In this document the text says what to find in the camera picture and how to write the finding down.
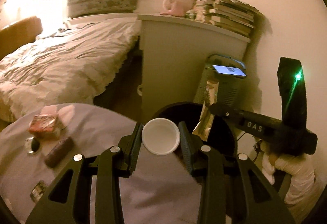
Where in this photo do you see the gold foil wrapper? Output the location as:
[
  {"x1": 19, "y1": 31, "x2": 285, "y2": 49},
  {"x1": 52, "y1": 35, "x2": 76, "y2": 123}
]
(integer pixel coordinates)
[{"x1": 192, "y1": 79, "x2": 219, "y2": 141}]

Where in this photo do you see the white paper cup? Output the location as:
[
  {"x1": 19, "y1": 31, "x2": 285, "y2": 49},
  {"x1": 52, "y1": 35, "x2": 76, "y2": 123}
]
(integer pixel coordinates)
[{"x1": 141, "y1": 118, "x2": 181, "y2": 155}]

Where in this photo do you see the black round trash bin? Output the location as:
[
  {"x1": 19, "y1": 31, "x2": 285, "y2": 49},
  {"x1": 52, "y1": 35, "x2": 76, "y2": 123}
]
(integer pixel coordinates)
[{"x1": 152, "y1": 102, "x2": 237, "y2": 160}]

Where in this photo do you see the white gloved right hand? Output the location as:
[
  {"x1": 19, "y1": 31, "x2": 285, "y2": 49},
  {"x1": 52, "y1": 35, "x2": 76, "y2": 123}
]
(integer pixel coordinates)
[{"x1": 261, "y1": 141, "x2": 315, "y2": 206}]

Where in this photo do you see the small foil packet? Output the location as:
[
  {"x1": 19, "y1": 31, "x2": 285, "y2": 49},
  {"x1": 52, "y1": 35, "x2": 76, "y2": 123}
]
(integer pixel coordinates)
[{"x1": 30, "y1": 180, "x2": 47, "y2": 204}]

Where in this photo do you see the brown snack bar wrapper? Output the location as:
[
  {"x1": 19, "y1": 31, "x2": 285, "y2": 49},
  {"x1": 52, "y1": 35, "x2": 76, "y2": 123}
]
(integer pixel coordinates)
[{"x1": 44, "y1": 137, "x2": 74, "y2": 169}]

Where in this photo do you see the lilac tablecloth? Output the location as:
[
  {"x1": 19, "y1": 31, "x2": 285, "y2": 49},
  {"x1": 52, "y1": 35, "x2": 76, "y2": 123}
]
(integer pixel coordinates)
[{"x1": 1, "y1": 104, "x2": 201, "y2": 223}]

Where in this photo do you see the green space heater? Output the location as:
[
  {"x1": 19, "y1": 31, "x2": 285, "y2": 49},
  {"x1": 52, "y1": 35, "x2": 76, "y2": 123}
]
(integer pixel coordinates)
[{"x1": 193, "y1": 53, "x2": 247, "y2": 106}]

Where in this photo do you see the red snack box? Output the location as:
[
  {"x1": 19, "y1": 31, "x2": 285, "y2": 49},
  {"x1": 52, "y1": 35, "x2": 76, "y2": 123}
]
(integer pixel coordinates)
[{"x1": 28, "y1": 114, "x2": 63, "y2": 139}]

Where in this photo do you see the lit smartphone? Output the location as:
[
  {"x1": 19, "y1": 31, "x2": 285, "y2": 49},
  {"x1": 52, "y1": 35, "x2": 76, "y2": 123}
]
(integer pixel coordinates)
[{"x1": 213, "y1": 65, "x2": 246, "y2": 78}]

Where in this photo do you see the white quilted bed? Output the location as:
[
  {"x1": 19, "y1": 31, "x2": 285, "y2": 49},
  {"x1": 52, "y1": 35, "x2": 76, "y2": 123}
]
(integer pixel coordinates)
[{"x1": 1, "y1": 16, "x2": 141, "y2": 123}]

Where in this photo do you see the white cabinet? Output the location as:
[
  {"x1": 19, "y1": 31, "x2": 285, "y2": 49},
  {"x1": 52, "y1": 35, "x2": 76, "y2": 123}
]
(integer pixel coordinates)
[{"x1": 138, "y1": 14, "x2": 250, "y2": 121}]

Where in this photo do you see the stack of books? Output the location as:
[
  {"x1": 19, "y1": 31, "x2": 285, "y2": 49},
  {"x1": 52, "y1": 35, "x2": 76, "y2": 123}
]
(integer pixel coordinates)
[{"x1": 191, "y1": 0, "x2": 261, "y2": 38}]

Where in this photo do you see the pink plush toy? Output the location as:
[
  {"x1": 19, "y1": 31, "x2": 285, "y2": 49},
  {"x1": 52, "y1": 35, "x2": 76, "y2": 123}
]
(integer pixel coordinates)
[{"x1": 160, "y1": 0, "x2": 188, "y2": 17}]

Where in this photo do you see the brown wooden headboard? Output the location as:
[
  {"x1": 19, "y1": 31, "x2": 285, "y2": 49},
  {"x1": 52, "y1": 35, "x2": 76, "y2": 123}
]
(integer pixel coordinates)
[{"x1": 0, "y1": 16, "x2": 43, "y2": 59}]

